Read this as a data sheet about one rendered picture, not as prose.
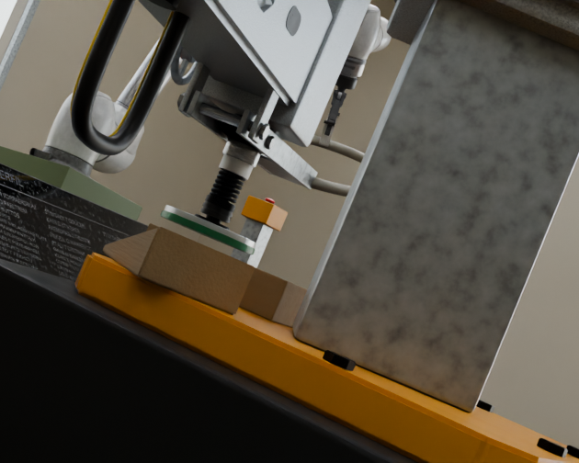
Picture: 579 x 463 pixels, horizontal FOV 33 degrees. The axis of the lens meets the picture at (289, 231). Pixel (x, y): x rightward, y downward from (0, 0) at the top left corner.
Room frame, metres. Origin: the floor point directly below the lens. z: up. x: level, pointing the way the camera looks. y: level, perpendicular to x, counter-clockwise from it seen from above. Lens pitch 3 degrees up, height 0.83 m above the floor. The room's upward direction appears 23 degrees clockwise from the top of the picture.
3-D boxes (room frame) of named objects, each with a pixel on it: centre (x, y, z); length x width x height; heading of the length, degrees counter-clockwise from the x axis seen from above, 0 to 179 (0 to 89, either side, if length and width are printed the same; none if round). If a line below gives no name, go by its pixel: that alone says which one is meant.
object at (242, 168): (2.14, 0.16, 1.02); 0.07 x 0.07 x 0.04
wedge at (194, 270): (0.99, 0.10, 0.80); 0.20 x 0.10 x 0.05; 20
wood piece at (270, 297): (1.22, 0.05, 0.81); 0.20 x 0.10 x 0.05; 67
